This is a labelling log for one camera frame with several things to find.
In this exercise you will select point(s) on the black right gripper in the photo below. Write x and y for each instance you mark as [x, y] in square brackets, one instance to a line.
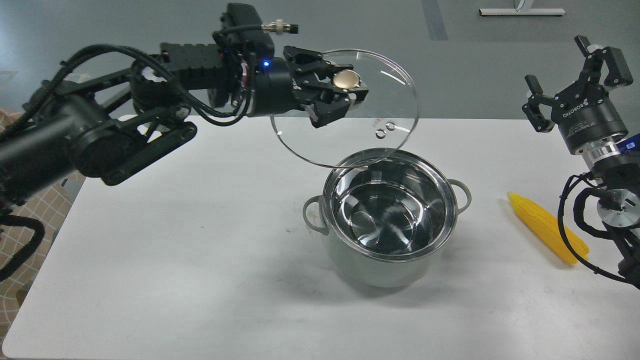
[583, 111]

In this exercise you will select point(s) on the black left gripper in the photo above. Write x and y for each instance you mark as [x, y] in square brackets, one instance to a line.
[279, 86]

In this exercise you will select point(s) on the glass pot lid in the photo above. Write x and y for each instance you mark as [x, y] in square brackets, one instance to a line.
[370, 131]

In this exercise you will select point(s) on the yellow corn cob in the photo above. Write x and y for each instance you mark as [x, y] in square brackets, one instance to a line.
[543, 224]

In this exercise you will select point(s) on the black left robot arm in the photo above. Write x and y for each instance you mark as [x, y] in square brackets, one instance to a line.
[110, 111]

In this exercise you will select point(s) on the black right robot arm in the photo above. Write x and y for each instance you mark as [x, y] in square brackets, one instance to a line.
[608, 210]

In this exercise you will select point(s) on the grey steel cooking pot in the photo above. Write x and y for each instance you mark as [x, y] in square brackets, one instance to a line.
[384, 214]

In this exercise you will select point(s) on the white stand base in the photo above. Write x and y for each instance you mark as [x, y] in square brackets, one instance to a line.
[521, 8]

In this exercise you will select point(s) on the beige checkered cloth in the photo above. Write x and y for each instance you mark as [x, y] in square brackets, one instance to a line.
[49, 206]

